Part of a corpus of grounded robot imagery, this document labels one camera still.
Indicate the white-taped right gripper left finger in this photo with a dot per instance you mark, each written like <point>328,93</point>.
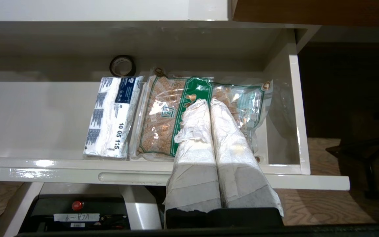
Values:
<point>192,164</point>

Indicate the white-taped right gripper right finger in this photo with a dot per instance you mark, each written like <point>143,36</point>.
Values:
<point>239,164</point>

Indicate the cereal bag with green label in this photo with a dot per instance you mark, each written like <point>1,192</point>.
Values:
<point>160,125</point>

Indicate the white pack with blue print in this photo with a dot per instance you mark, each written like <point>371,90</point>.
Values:
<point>110,121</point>

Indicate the grey cabinet drawer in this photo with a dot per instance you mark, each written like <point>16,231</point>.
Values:
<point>44,115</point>

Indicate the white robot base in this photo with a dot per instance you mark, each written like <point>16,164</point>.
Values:
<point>137,204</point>

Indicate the black tape roll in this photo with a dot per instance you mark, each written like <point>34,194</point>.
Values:
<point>112,67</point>

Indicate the black chair base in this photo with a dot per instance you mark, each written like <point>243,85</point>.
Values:
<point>370,154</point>

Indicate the brown wooden side cabinet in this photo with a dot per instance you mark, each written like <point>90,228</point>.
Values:
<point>308,11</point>

